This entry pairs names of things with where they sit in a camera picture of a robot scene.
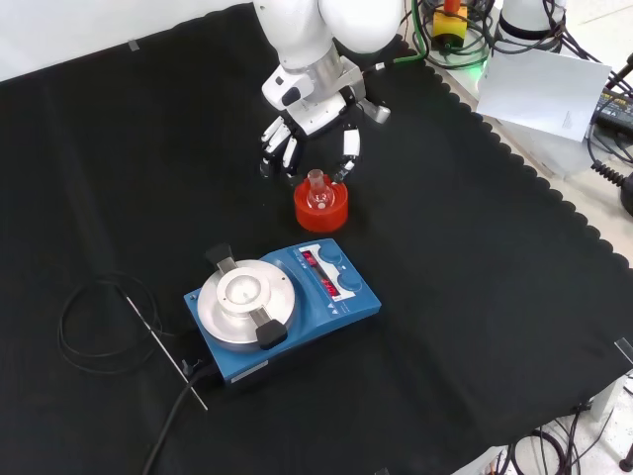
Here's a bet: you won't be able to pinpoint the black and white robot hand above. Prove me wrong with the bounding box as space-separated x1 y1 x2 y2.
258 66 371 188

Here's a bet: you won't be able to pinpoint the clear round-bottom flask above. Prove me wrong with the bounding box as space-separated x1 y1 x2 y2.
306 168 331 209

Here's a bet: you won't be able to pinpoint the yellow stop button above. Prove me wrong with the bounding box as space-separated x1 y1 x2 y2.
431 0 469 49

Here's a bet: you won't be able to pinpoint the blue heater with steel block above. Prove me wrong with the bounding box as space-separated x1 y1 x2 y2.
183 237 383 390

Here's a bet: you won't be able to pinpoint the black bench cloth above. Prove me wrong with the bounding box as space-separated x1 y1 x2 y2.
0 2 633 475

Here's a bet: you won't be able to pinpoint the pale board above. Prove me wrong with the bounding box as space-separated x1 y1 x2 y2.
475 48 613 144

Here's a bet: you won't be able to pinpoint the black power adapter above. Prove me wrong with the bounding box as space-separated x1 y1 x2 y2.
591 84 633 143

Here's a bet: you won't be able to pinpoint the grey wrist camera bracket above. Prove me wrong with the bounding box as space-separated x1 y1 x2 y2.
344 59 392 125

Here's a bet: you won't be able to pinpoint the red flask support ring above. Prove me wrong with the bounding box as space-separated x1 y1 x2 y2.
293 180 350 233

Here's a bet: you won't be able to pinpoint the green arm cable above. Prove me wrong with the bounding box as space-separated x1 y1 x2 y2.
393 0 491 70

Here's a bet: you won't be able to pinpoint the metal probe with thin cable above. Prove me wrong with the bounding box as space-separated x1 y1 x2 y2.
58 279 210 412

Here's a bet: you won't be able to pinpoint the coiled black cable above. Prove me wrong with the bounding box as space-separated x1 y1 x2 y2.
588 160 633 190

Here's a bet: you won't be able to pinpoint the thick black power cable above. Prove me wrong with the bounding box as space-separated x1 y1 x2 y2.
141 362 219 475

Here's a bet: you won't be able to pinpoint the white bench frame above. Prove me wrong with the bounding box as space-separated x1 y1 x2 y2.
587 375 625 423

